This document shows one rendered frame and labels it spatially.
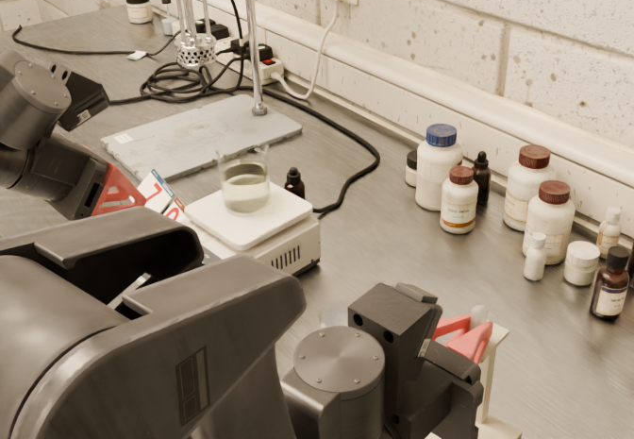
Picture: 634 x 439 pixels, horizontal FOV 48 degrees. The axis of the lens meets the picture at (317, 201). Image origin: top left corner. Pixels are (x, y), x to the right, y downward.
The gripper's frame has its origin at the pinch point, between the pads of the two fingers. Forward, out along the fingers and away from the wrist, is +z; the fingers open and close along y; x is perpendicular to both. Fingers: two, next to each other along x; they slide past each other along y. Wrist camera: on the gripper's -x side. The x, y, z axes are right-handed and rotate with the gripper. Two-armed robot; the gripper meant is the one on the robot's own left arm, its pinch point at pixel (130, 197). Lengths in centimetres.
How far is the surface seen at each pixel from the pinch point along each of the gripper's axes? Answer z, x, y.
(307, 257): 19.5, -1.6, -11.4
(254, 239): 9.9, -1.7, -10.9
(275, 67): 48, -26, 40
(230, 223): 9.9, -1.8, -6.4
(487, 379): 13.5, -1.6, -41.4
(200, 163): 25.0, -4.6, 21.1
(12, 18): 79, -13, 230
